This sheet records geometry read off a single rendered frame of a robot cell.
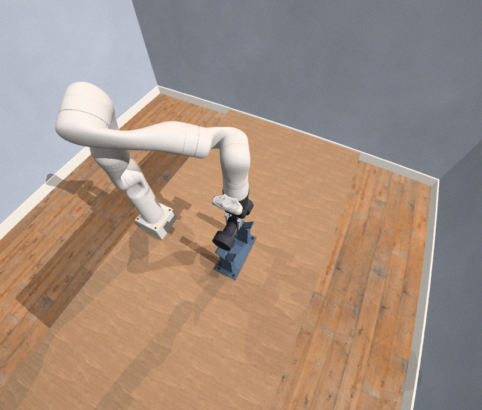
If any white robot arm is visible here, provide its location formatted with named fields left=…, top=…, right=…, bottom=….
left=55, top=82, right=250, bottom=224

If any blue metal cradle base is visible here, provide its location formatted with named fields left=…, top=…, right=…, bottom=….
left=215, top=220, right=257, bottom=278

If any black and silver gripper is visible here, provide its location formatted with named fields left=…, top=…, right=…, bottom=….
left=212, top=183, right=249, bottom=230

